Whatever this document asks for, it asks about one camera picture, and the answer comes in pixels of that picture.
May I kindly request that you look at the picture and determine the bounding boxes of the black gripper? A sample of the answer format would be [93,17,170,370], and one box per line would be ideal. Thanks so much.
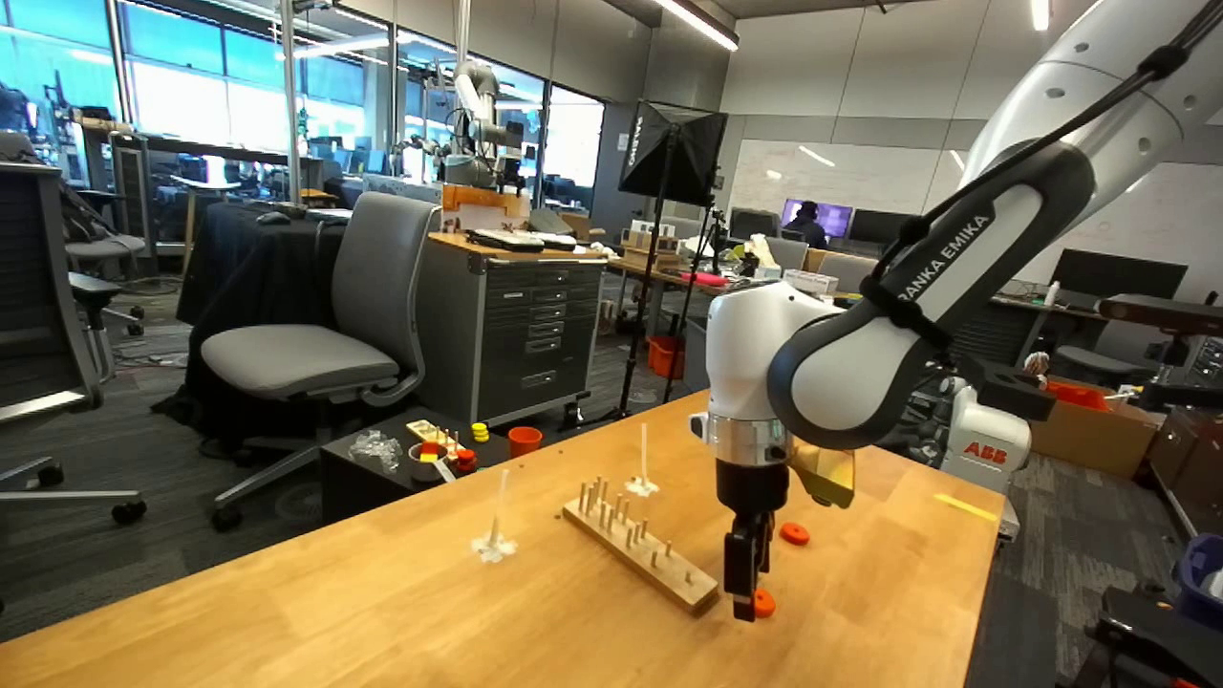
[709,457,796,624]

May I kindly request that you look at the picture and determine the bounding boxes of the wooden peg base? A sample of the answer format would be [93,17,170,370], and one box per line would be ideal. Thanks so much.
[556,473,723,616]

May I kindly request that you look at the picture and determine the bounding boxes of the yellow tape strip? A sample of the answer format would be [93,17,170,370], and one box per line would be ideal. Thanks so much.
[931,487,1004,527]

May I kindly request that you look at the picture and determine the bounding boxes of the orange bucket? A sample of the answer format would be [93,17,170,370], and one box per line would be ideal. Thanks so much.
[642,333,689,382]

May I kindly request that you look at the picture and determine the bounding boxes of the white ABB robot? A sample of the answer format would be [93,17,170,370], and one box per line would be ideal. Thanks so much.
[936,370,1034,495]

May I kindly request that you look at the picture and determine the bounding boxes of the red cup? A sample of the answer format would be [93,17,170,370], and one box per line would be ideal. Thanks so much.
[407,440,481,476]

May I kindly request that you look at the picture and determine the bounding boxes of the beige packet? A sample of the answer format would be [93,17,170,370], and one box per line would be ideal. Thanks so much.
[400,417,471,450]

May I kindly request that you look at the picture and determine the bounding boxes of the dark monitor back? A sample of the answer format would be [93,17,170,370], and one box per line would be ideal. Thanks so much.
[965,292,1063,375]

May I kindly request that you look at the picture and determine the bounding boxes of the cardboard box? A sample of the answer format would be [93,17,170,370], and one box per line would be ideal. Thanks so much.
[1028,398,1165,482]

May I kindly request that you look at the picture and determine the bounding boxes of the red item on carton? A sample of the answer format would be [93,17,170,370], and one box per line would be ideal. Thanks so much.
[1042,375,1117,417]

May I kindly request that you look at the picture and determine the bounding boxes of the low black table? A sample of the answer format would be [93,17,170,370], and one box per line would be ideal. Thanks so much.
[317,410,516,518]

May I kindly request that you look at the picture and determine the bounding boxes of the clear plastic wrap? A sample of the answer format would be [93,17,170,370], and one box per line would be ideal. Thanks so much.
[344,429,403,468]

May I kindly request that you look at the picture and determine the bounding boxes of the dark keyboard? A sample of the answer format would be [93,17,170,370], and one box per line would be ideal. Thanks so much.
[463,220,584,254]

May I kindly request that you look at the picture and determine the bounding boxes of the black floor equipment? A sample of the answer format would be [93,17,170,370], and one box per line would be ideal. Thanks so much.
[1089,583,1223,688]

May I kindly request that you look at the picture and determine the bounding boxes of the black softbox light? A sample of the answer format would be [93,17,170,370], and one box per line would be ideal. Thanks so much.
[615,101,731,419]

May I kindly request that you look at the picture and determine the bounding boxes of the orange wooden box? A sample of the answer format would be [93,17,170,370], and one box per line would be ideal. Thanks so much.
[440,180,535,236]

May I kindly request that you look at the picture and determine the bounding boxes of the black monitor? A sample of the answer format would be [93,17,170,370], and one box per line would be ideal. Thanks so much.
[1052,243,1192,306]

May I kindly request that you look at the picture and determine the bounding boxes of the grey office chair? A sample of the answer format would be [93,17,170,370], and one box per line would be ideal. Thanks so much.
[196,185,444,533]

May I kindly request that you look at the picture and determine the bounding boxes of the black mesh office chair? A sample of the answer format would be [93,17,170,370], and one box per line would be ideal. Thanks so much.
[0,157,153,529]

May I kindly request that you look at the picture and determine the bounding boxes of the wall display screen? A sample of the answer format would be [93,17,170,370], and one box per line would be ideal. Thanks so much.
[774,193,860,248]

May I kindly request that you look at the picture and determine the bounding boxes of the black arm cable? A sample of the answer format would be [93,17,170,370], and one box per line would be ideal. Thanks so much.
[860,0,1223,335]

